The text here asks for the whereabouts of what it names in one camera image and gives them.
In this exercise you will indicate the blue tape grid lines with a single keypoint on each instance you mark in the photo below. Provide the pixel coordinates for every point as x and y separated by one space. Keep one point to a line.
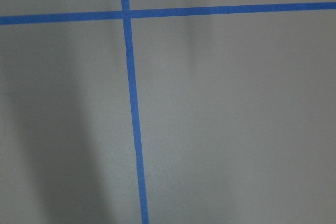
126 15

